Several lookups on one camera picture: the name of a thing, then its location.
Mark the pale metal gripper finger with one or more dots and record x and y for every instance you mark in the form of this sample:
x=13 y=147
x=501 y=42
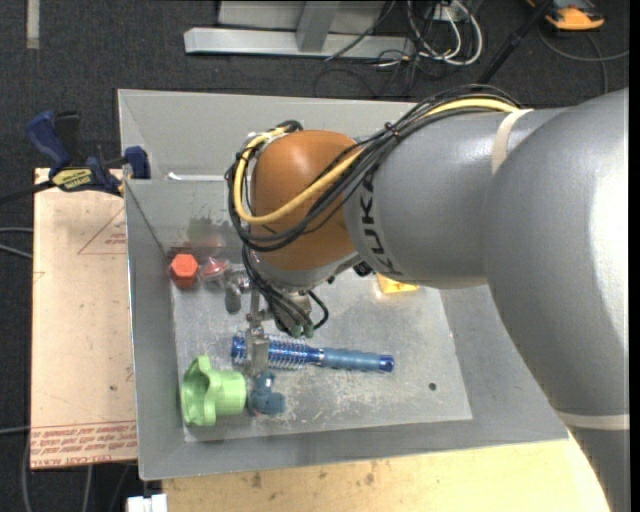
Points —
x=256 y=329
x=260 y=356

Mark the small grey cylinder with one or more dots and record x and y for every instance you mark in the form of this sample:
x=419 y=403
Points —
x=232 y=299

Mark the small teal toy figure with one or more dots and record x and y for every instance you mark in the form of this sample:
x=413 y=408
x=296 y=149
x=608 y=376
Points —
x=267 y=399

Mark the green plastic knob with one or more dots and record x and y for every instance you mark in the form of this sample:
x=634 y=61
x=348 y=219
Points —
x=210 y=392

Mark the red disc-shaped toy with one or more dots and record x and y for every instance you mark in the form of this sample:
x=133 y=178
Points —
x=215 y=270

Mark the blue tool with spring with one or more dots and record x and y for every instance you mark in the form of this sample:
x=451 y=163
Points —
x=350 y=360

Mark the red hexagonal block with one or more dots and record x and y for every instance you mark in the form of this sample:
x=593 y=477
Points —
x=183 y=270

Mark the grey metal bin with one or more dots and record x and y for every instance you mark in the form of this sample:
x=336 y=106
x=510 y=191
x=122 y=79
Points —
x=380 y=340

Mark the yellow packet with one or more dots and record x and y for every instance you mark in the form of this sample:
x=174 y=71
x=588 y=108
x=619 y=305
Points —
x=395 y=286

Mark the brown cardboard board, red print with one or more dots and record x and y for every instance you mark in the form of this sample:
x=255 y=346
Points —
x=80 y=310

